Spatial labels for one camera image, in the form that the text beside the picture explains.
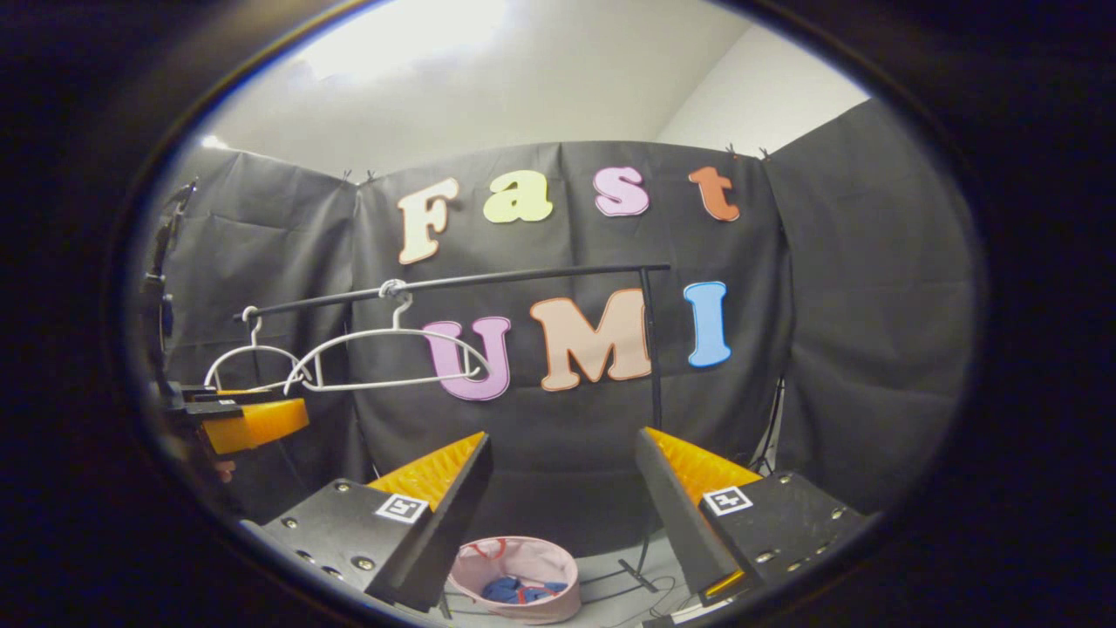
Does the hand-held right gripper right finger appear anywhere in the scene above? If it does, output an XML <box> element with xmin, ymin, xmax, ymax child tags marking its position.
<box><xmin>634</xmin><ymin>427</ymin><xmax>868</xmax><ymax>609</ymax></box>

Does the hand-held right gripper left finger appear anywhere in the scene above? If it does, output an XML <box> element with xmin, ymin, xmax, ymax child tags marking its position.
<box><xmin>261</xmin><ymin>432</ymin><xmax>494</xmax><ymax>613</ymax></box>

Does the blue knitted sweater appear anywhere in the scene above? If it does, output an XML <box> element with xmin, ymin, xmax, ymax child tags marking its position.
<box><xmin>481</xmin><ymin>573</ymin><xmax>568</xmax><ymax>607</ymax></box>

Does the pink laundry hamper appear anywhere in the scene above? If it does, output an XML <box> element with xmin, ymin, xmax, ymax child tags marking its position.
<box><xmin>446</xmin><ymin>535</ymin><xmax>584</xmax><ymax>626</ymax></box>

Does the white plastic clothes hanger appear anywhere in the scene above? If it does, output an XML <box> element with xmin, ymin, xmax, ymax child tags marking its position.
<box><xmin>282</xmin><ymin>278</ymin><xmax>493</xmax><ymax>394</ymax></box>
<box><xmin>202</xmin><ymin>304</ymin><xmax>307</xmax><ymax>394</ymax></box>

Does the black clothes rack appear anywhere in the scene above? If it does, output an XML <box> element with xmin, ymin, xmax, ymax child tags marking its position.
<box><xmin>233</xmin><ymin>262</ymin><xmax>673</xmax><ymax>604</ymax></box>

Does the black backdrop cloth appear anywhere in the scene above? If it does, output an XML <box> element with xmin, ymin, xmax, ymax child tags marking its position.
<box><xmin>155</xmin><ymin>96</ymin><xmax>979</xmax><ymax>561</ymax></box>

